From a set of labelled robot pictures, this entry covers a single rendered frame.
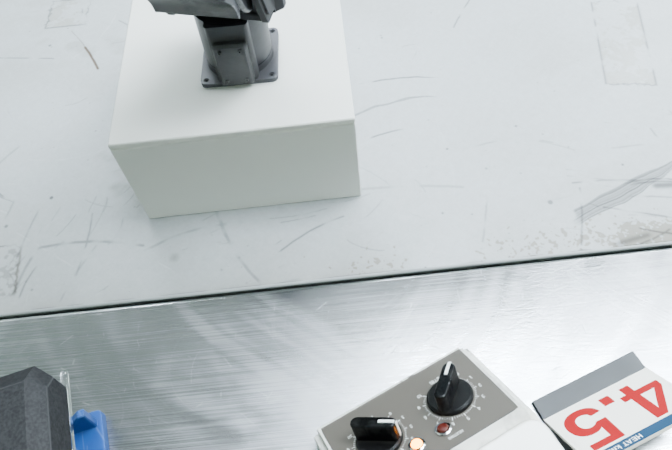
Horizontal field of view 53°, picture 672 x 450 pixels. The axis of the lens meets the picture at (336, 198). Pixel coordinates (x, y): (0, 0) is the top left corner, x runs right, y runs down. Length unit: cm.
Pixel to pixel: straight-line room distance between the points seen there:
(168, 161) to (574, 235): 35
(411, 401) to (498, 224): 19
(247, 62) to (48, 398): 35
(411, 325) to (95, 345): 26
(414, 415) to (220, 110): 28
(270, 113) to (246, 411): 23
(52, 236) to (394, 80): 37
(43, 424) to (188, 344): 33
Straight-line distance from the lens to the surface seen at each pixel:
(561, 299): 58
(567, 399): 54
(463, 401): 47
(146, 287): 61
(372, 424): 46
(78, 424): 55
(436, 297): 56
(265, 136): 54
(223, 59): 55
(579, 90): 72
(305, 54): 59
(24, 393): 25
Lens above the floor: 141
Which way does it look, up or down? 55 degrees down
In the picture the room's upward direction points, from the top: 8 degrees counter-clockwise
